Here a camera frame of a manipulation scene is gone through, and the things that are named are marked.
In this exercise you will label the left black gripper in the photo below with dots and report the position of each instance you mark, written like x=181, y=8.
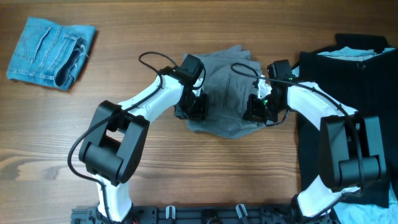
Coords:
x=200, y=111

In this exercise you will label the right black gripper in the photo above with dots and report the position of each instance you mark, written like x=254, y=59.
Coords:
x=253, y=110

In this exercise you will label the grey cotton shorts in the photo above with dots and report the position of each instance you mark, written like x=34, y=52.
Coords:
x=228, y=93

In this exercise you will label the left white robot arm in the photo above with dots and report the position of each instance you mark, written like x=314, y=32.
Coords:
x=112, y=147

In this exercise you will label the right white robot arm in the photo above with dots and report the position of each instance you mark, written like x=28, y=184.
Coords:
x=350, y=152

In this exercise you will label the black shorts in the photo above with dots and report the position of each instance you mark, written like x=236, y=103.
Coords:
x=372, y=95

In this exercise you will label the folded blue denim shorts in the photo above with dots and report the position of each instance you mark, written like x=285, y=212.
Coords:
x=49, y=54

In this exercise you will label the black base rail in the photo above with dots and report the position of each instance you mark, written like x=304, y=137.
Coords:
x=265, y=214

